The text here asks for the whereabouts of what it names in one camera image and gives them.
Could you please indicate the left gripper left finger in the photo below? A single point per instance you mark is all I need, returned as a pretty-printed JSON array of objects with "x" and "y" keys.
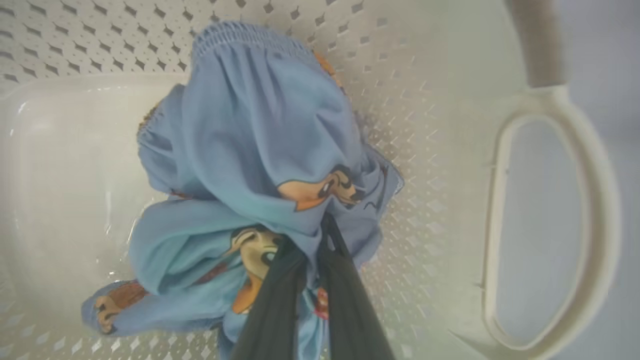
[{"x": 275, "y": 320}]

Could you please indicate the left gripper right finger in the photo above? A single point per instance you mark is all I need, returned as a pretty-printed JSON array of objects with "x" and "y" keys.
[{"x": 350, "y": 310}]

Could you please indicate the blue cartoon print garment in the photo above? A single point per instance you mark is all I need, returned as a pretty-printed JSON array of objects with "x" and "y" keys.
[{"x": 260, "y": 125}]

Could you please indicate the cream perforated laundry basket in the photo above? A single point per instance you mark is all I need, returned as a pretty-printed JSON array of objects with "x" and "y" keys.
[{"x": 450, "y": 150}]

